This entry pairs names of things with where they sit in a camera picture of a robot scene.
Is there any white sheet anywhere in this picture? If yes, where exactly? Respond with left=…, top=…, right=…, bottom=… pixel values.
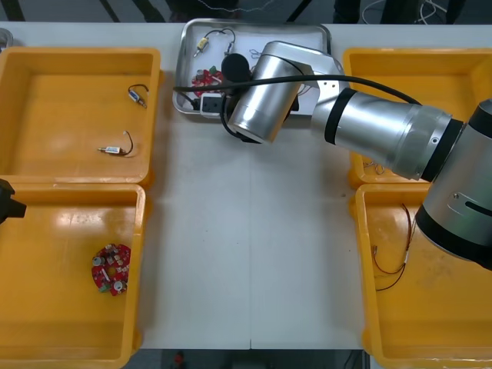
left=187, top=28, right=326, bottom=116

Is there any solenoid with blue label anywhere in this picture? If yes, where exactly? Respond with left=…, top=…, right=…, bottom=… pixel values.
left=127, top=85, right=151, bottom=110

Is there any red black wire harness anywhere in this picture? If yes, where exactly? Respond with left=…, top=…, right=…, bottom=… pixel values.
left=372, top=202, right=419, bottom=292

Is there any yellow-orange plastic bin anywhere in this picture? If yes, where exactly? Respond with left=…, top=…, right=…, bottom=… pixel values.
left=0, top=183, right=153, bottom=366
left=348, top=183, right=492, bottom=369
left=337, top=47, right=492, bottom=189
left=0, top=47, right=165, bottom=188

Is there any solenoid with yellow label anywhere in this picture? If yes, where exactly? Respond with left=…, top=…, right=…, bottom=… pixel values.
left=193, top=28, right=237, bottom=59

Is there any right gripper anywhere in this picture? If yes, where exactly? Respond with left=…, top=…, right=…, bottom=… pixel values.
left=221, top=78, right=242, bottom=116

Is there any round red circuit board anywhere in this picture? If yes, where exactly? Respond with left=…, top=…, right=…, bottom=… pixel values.
left=191, top=66, right=225, bottom=98
left=91, top=242, right=132, bottom=298

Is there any steel tray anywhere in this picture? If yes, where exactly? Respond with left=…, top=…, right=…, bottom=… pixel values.
left=171, top=18, right=333, bottom=121

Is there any white cable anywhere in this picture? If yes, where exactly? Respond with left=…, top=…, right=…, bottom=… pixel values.
left=362, top=0, right=386, bottom=25

